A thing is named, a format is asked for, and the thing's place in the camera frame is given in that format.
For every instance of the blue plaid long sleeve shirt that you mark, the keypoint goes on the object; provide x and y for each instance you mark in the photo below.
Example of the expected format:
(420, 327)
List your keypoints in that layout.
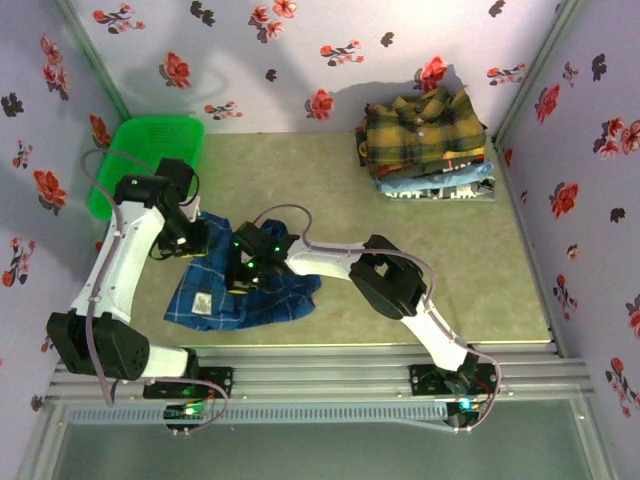
(210, 300)

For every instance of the green plastic basket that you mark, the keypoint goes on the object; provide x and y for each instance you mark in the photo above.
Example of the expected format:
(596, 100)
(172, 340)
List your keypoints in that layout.
(150, 140)

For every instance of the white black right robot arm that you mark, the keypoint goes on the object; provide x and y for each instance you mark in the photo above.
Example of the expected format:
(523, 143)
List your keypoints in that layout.
(390, 285)

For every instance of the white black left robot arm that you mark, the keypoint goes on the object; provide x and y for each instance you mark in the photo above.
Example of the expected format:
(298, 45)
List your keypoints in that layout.
(120, 270)

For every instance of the grey printed folded shirt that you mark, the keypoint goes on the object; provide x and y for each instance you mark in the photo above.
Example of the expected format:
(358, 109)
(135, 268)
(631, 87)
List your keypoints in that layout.
(450, 195)

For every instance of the yellow plaid folded shirt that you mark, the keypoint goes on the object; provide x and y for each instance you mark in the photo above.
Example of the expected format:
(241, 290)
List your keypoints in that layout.
(425, 135)

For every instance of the light blue folded shirt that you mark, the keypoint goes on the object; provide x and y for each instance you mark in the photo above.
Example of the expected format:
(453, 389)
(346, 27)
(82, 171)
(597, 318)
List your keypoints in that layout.
(450, 179)

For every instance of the dark folded shirt red print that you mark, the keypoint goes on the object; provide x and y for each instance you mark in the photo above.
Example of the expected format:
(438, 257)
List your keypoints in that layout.
(465, 164)

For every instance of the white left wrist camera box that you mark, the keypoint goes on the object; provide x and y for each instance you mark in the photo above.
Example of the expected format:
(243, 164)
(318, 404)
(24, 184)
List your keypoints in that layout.
(192, 207)

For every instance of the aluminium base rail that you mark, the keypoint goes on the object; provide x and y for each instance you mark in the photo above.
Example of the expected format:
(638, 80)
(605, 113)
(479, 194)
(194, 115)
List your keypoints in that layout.
(320, 380)

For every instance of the aluminium corner post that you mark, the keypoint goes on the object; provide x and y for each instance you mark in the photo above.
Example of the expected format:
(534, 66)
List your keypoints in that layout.
(534, 70)
(102, 70)

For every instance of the aluminium table side rail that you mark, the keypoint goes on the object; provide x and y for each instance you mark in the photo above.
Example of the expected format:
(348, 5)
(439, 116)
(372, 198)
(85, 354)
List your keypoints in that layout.
(512, 200)

